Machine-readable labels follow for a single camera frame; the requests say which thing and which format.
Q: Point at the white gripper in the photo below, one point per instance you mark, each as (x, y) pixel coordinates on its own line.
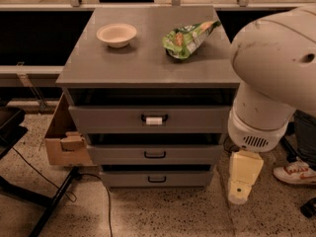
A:
(254, 136)

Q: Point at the grey drawer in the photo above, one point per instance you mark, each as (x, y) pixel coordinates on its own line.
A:
(156, 179)
(154, 154)
(150, 119)

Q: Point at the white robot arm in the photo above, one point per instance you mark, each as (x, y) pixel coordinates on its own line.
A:
(275, 59)

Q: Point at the grey bottom drawer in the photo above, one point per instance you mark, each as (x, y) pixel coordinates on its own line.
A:
(156, 179)

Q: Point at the grey drawer cabinet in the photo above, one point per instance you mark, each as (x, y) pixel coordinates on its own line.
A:
(142, 74)

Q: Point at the grey top drawer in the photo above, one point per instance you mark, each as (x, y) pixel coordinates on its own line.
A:
(150, 119)

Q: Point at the white red sneaker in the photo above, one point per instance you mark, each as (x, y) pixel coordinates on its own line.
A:
(296, 173)

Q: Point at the green chip bag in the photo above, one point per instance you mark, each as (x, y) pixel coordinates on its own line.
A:
(182, 42)

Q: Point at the brown cardboard box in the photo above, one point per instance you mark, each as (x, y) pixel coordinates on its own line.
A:
(65, 146)

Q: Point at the white paper bowl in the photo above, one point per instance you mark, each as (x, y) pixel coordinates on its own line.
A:
(116, 35)

